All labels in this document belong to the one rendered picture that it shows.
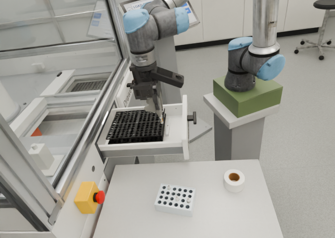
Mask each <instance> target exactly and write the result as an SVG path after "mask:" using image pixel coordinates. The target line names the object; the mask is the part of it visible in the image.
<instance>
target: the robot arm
mask: <svg viewBox="0 0 335 238"><path fill-rule="evenodd" d="M188 1H189V0H153V1H152V2H146V3H144V4H143V5H142V6H141V7H140V9H135V10H131V11H128V12H126V13H125V14H124V15H123V24H124V29H125V33H126V36H127V40H128V44H129V48H130V52H131V56H132V60H133V63H131V65H130V67H129V69H130V71H131V72H132V74H133V78H134V79H133V81H132V82H133V83H132V87H133V91H134V95H135V99H136V100H138V99H141V100H146V102H147V104H148V105H146V106H145V107H144V109H145V111H147V112H153V113H157V114H158V116H159V117H161V115H162V113H163V100H162V90H161V82H164V83H167V84H170V85H172V86H175V87H178V88H182V86H183V84H184V76H183V75H180V74H177V73H175V72H172V71H169V70H166V69H164V68H161V67H158V66H157V62H156V60H157V58H156V53H155V47H154V41H157V40H161V39H164V38H167V37H171V36H174V35H179V34H180V33H183V32H186V31H187V30H188V28H189V17H188V14H187V12H186V10H185V9H184V8H183V7H182V6H183V5H184V4H185V3H186V2H188ZM278 11H279V0H253V34H252V37H240V38H236V39H233V40H231V41H230V42H229V44H228V71H227V74H226V77H225V79H224V86H225V87H226V88H227V89H228V90H231V91H234V92H246V91H249V90H251V89H253V88H254V87H255V85H256V79H255V76H256V77H257V78H258V79H262V80H264V81H269V80H272V79H274V78H275V77H277V76H278V75H279V74H280V72H281V71H282V70H283V68H284V66H285V62H286V59H285V57H284V56H283V55H282V54H280V44H279V43H278V42H276V37H277V24H278ZM147 98H149V99H147Z"/></svg>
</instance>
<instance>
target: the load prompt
mask: <svg viewBox="0 0 335 238"><path fill-rule="evenodd" d="M152 1H153V0H144V1H140V2H137V3H133V4H131V6H132V8H133V10H135V9H140V7H141V6H142V5H143V4H144V3H146V2H152Z"/></svg>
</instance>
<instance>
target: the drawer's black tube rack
mask: <svg viewBox="0 0 335 238"><path fill-rule="evenodd" d="M159 118H160V117H159V116H158V114H157V113H153V112H151V113H150V112H147V111H145V110H136V111H123V112H116V114H115V117H114V119H113V122H112V124H111V127H110V129H109V132H108V134H107V136H106V140H109V142H108V144H123V143H142V142H160V141H163V140H164V131H165V123H166V114H165V117H164V124H163V131H162V136H161V137H157V131H158V125H159ZM112 128H113V129H112ZM109 135H110V136H109Z"/></svg>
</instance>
